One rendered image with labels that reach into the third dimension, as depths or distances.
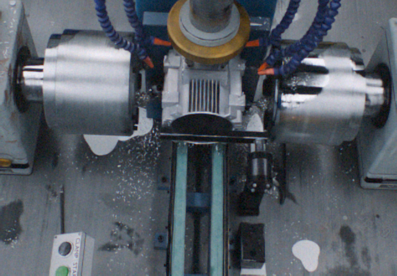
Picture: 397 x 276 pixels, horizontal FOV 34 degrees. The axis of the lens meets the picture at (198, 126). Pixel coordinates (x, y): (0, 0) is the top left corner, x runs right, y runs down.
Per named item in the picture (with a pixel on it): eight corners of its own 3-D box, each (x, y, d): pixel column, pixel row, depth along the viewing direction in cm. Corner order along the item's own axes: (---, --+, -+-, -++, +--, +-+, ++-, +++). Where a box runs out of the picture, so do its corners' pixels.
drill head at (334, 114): (231, 74, 173) (241, 15, 151) (383, 80, 174) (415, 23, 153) (231, 158, 161) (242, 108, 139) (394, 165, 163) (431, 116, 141)
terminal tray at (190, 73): (183, 44, 158) (183, 26, 151) (226, 46, 158) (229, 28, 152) (181, 86, 152) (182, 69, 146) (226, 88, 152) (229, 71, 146)
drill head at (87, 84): (16, 64, 171) (-6, 3, 149) (155, 70, 173) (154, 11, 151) (0, 148, 160) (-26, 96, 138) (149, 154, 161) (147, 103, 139)
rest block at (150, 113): (147, 100, 181) (146, 77, 171) (172, 101, 182) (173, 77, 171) (146, 118, 179) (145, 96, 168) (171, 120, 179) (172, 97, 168)
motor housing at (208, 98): (165, 77, 171) (165, 35, 154) (237, 80, 172) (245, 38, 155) (161, 145, 162) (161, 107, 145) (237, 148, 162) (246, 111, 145)
